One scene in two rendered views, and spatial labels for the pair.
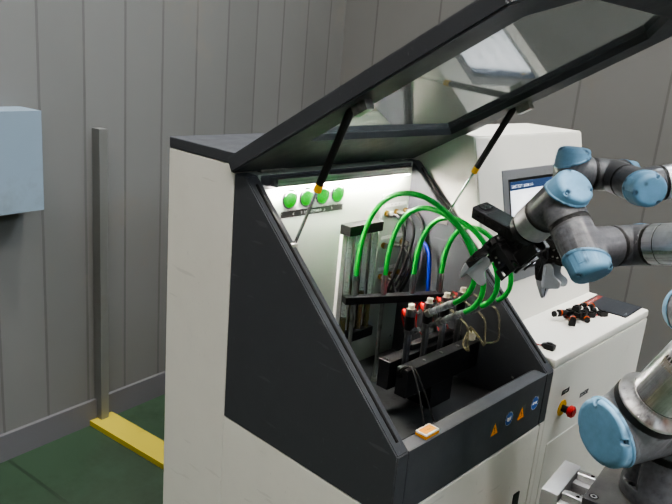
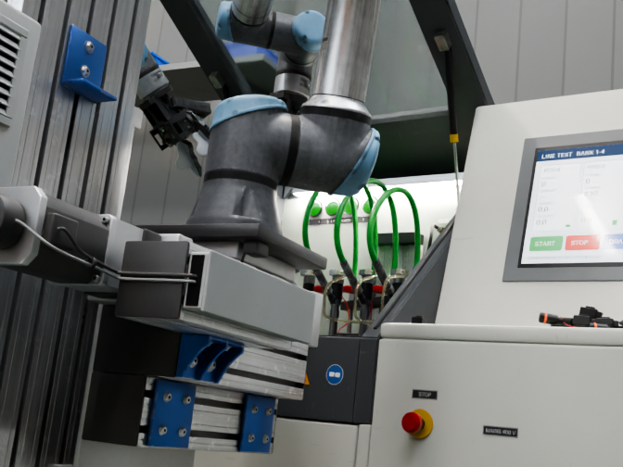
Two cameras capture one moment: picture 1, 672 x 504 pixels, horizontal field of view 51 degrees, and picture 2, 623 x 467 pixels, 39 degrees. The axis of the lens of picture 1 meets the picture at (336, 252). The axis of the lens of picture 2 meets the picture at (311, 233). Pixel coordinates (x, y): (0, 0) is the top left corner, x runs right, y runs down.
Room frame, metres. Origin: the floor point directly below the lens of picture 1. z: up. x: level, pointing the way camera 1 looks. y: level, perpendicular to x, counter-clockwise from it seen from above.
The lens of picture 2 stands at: (1.48, -2.25, 0.76)
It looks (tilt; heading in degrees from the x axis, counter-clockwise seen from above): 13 degrees up; 83
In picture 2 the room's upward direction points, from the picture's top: 6 degrees clockwise
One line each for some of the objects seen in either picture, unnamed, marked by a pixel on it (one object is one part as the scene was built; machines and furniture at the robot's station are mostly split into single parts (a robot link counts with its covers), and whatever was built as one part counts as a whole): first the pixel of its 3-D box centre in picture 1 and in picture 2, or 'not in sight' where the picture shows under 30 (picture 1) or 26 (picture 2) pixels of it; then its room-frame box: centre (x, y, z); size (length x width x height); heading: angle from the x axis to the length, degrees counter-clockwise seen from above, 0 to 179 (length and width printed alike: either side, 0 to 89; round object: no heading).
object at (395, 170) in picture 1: (347, 175); (375, 184); (1.93, -0.01, 1.43); 0.54 x 0.03 x 0.02; 138
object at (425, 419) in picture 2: (567, 410); (414, 422); (1.89, -0.72, 0.80); 0.05 x 0.04 x 0.05; 138
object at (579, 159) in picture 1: (571, 171); (296, 55); (1.63, -0.52, 1.54); 0.09 x 0.08 x 0.11; 95
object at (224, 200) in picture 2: not in sight; (236, 210); (1.53, -0.91, 1.09); 0.15 x 0.15 x 0.10
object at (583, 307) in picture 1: (580, 310); (605, 321); (2.20, -0.81, 1.01); 0.23 x 0.11 x 0.06; 138
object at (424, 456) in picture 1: (475, 433); (234, 372); (1.59, -0.39, 0.87); 0.62 x 0.04 x 0.16; 138
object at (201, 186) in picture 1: (356, 348); not in sight; (2.32, -0.10, 0.75); 1.40 x 0.28 x 1.50; 138
